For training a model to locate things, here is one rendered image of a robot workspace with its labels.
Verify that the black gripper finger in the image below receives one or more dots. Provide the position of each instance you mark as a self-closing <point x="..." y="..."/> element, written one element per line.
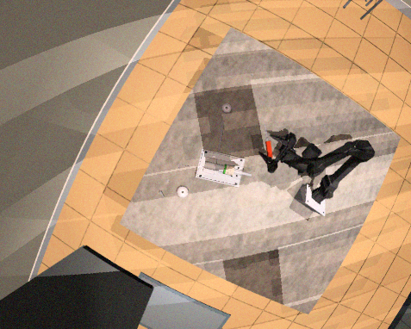
<point x="281" y="139"/>
<point x="267" y="159"/>

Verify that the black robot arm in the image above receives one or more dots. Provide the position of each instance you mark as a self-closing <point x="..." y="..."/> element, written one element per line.
<point x="362" y="152"/>

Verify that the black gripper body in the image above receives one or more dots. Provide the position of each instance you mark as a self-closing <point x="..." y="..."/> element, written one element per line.
<point x="288" y="157"/>

